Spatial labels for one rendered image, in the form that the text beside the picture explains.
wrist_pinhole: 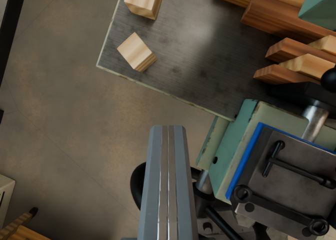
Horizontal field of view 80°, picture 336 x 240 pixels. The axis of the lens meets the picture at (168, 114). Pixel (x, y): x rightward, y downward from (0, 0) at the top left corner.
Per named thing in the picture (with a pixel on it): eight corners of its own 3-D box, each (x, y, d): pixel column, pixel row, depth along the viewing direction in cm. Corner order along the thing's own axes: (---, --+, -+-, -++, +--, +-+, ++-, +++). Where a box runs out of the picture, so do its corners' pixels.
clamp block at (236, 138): (204, 170, 34) (210, 197, 25) (237, 96, 33) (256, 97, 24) (288, 205, 33) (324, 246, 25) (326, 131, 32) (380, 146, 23)
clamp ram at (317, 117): (249, 132, 30) (276, 148, 21) (271, 84, 29) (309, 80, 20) (309, 156, 29) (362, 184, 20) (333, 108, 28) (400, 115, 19)
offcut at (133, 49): (141, 73, 31) (133, 69, 26) (126, 55, 31) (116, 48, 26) (157, 58, 30) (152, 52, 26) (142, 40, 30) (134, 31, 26)
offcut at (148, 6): (155, 20, 30) (151, 10, 26) (131, 12, 30) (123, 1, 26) (163, -4, 29) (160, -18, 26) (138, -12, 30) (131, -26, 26)
